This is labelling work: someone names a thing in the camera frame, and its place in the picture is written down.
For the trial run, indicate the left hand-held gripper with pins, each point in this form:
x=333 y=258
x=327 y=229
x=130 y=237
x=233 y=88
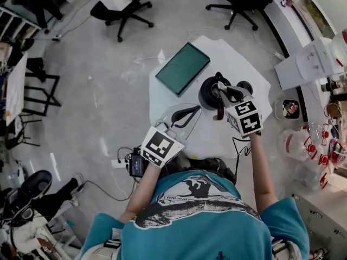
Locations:
x=160 y=146

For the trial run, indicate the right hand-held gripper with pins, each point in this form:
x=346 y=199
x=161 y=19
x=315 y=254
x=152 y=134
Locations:
x=246 y=118

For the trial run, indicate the person's right forearm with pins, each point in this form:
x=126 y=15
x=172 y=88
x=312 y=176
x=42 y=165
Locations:
x=261 y=172

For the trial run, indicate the person's left forearm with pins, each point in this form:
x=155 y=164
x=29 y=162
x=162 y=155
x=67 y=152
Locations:
x=141 y=191

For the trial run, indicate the black kettle lid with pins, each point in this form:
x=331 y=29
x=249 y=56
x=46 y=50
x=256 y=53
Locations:
x=246 y=85

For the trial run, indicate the pink cylindrical bottle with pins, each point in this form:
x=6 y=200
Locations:
x=289 y=2

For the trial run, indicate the green flat box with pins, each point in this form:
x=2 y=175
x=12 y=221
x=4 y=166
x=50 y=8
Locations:
x=183 y=69

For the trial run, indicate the black device with screen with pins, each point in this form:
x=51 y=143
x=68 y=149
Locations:
x=137 y=165

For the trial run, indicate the white water dispenser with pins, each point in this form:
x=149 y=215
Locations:
x=303 y=66

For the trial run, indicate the white power strip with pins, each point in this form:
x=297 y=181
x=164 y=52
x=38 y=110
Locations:
x=118 y=163

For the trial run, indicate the group of clear plastic jugs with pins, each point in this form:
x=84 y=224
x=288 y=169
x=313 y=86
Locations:
x=295 y=145

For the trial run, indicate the woven basket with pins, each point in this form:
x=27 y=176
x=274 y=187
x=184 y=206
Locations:
x=333 y=110

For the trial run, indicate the person's teal shirt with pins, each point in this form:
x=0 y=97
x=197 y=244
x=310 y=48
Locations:
x=195 y=231

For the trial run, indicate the white floor cabinet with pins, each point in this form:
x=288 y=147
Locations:
x=322 y=221

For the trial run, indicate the white shelf rack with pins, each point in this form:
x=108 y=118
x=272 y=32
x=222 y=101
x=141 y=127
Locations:
x=16 y=23

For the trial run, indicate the white desk black frame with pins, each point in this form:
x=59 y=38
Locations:
x=16 y=91

